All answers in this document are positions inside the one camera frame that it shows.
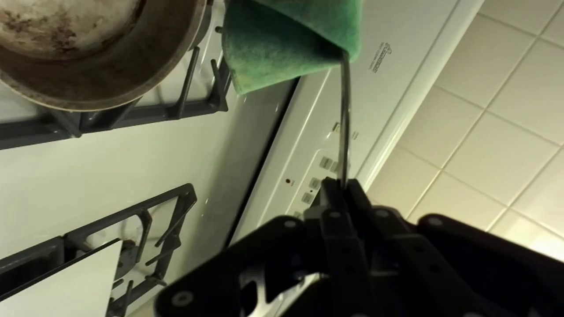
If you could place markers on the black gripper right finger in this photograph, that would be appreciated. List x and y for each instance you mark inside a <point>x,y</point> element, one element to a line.
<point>411,265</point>

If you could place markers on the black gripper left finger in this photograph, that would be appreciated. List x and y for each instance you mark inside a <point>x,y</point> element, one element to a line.
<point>332,235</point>

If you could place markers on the metal fork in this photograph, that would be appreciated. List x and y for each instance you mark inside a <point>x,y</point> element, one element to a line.
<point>346,117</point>

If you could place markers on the green cloth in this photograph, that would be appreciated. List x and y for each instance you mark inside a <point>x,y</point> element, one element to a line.
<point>282,41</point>

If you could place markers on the white gas stove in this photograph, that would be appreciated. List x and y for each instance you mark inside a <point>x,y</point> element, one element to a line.
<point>146,169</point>

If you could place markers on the white cutting board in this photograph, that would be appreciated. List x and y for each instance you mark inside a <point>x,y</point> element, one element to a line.
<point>58,293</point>

